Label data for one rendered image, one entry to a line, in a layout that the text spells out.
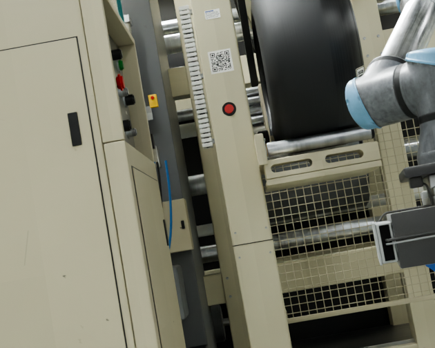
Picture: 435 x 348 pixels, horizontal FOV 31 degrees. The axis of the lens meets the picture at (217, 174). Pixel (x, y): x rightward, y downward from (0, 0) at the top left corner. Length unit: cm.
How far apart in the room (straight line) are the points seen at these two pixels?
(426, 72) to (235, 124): 108
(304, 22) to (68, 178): 99
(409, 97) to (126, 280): 71
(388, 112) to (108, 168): 62
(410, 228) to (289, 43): 121
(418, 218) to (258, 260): 130
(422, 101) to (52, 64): 81
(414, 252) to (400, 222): 5
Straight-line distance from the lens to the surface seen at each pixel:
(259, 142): 244
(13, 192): 180
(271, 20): 245
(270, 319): 255
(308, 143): 248
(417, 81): 161
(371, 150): 248
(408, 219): 129
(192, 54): 262
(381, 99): 165
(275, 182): 244
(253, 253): 254
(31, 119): 180
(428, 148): 159
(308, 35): 241
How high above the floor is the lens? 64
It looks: 5 degrees up
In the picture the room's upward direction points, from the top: 10 degrees counter-clockwise
